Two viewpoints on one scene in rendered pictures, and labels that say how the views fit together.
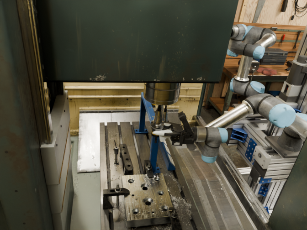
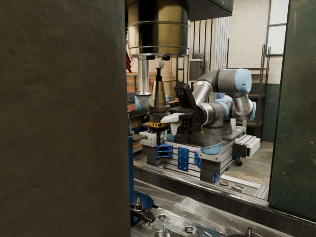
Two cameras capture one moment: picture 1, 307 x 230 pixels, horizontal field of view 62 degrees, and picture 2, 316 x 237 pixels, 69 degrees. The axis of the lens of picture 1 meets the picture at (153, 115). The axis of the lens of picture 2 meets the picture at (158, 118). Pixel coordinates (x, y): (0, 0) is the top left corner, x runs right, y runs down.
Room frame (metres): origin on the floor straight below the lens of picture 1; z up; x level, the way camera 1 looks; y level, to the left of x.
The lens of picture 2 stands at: (0.54, 0.38, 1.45)
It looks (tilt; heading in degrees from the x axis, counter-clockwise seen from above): 12 degrees down; 320
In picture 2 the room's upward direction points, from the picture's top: straight up
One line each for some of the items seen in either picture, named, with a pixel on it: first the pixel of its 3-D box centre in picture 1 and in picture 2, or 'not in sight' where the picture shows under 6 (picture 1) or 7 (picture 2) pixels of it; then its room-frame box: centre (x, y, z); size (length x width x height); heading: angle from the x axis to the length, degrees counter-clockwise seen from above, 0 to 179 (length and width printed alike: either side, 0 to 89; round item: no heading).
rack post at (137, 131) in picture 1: (142, 114); not in sight; (1.63, 0.08, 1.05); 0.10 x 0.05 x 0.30; 104
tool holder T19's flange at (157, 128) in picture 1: (157, 124); (158, 110); (1.03, -0.02, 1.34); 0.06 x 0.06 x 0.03
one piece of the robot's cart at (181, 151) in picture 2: (250, 149); (182, 159); (1.66, -0.79, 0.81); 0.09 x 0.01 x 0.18; 14
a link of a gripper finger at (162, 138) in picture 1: (162, 136); (173, 125); (1.00, -0.05, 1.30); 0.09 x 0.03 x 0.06; 109
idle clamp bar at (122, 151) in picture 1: (125, 159); not in sight; (1.24, 0.14, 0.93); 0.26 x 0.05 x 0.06; 19
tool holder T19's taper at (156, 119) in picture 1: (158, 116); (158, 93); (1.03, -0.02, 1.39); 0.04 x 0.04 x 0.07
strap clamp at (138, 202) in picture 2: (148, 171); (137, 217); (1.11, 0.00, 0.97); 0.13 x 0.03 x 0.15; 14
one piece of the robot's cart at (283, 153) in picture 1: (289, 148); (221, 136); (1.44, -0.94, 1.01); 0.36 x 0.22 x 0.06; 104
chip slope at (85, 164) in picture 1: (134, 144); not in sight; (1.66, 0.12, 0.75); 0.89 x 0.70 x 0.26; 104
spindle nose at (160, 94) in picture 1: (162, 85); (158, 33); (1.03, -0.02, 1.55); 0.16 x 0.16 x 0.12
